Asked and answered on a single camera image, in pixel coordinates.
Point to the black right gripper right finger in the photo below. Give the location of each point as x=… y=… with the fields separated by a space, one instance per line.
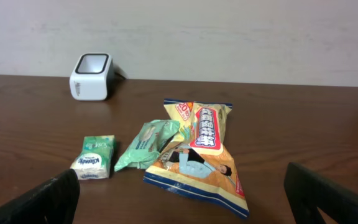
x=308 y=193

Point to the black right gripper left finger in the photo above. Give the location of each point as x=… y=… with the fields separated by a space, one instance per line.
x=53 y=201

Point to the green Kleenex tissue pack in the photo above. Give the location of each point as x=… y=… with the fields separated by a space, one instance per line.
x=94 y=161

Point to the green wet wipes pack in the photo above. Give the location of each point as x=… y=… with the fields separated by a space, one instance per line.
x=148 y=144

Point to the yellow snack bag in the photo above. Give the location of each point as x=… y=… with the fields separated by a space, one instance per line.
x=195 y=163

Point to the white barcode scanner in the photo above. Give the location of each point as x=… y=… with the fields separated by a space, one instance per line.
x=91 y=76

